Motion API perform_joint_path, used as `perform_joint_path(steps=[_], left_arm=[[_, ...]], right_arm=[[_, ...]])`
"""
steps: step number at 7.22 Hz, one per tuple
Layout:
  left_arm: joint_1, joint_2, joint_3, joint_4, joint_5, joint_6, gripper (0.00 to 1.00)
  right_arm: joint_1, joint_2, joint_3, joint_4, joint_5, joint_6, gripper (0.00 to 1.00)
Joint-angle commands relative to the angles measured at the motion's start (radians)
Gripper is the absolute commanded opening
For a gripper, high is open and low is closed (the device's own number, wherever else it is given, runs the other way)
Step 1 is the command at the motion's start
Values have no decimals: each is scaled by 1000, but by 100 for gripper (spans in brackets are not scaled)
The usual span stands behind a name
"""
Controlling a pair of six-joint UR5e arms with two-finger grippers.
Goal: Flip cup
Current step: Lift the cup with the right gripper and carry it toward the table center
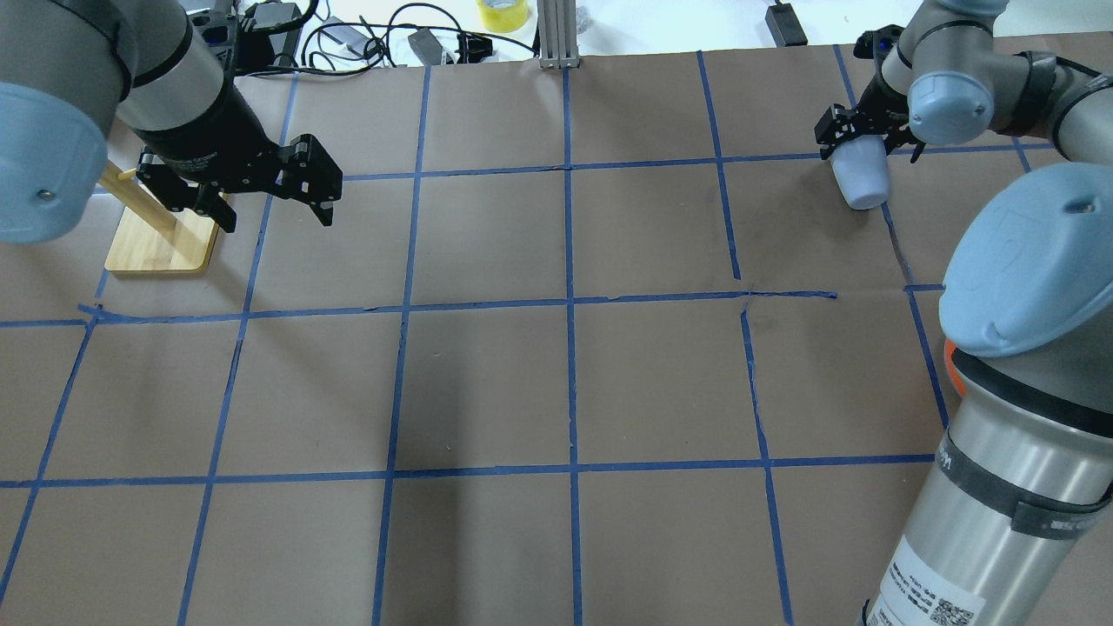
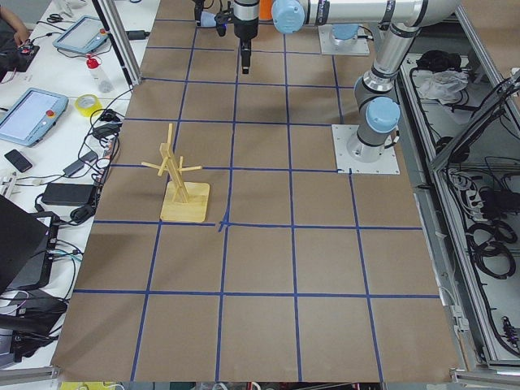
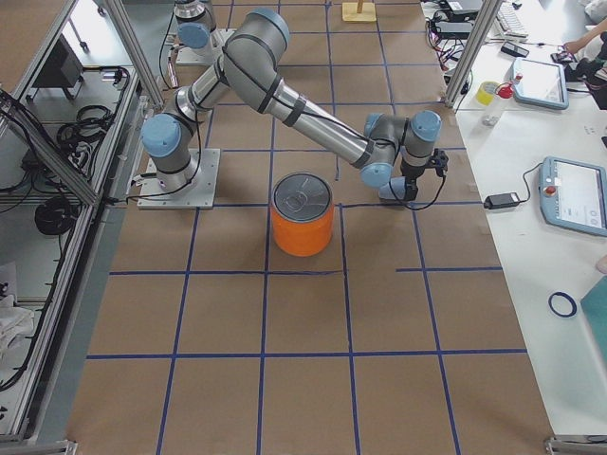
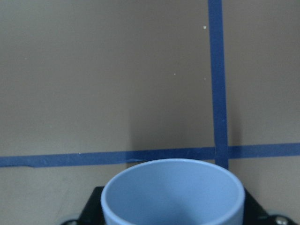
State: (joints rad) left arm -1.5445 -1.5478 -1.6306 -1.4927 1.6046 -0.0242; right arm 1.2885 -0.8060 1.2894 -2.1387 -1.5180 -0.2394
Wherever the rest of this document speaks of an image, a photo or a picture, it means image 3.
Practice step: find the yellow tape roll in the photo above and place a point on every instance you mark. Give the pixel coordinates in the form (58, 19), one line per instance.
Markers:
(486, 92)

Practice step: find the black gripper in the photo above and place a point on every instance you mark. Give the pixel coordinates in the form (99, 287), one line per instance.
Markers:
(410, 182)

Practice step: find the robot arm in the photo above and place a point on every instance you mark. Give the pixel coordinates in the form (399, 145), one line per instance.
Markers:
(183, 12)
(390, 154)

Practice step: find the orange can with grey lid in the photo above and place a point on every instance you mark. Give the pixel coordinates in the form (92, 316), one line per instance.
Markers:
(302, 213)

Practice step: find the teach pendant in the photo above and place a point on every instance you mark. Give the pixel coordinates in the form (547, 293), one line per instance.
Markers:
(541, 84)
(573, 195)

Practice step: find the black power adapter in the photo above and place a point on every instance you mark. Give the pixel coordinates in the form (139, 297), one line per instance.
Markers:
(505, 200)

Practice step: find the wooden cup stand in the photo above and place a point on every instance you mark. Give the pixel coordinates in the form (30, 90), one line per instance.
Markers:
(359, 11)

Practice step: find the near teach pendant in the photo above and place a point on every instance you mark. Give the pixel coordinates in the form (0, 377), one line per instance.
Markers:
(573, 195)

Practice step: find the light blue cup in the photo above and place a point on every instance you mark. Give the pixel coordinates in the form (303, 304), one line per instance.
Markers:
(396, 189)

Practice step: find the far teach pendant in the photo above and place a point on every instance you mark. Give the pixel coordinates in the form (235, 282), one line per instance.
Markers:
(541, 84)

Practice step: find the red capped bottle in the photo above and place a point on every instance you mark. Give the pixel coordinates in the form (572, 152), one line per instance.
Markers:
(506, 90)

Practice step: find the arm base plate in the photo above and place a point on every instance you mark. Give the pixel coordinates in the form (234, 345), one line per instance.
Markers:
(190, 189)
(198, 45)

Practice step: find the black smartphone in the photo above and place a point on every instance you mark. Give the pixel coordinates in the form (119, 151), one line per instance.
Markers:
(513, 50)

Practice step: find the aluminium frame post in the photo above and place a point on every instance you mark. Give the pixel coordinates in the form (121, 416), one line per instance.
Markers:
(482, 25)

